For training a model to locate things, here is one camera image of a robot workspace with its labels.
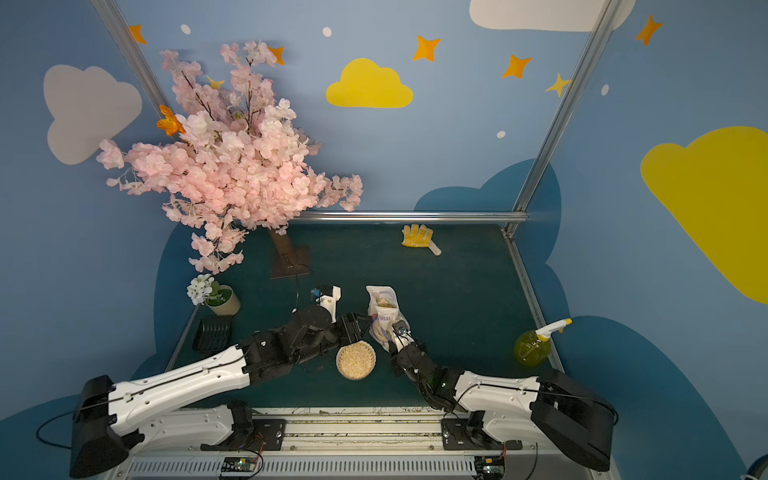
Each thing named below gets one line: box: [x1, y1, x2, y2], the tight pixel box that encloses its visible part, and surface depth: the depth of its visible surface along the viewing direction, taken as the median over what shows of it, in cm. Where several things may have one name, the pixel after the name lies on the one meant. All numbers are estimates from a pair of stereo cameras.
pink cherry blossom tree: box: [97, 42, 364, 275], surface depth 68 cm
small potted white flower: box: [186, 273, 241, 317], surface depth 90 cm
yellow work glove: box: [402, 224, 442, 256], surface depth 121 cm
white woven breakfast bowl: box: [336, 340, 377, 381], surface depth 84 cm
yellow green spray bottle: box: [514, 318, 573, 367], surface depth 82 cm
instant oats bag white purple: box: [365, 285, 411, 352], surface depth 80 cm
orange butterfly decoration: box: [156, 104, 186, 136], surface depth 69 cm
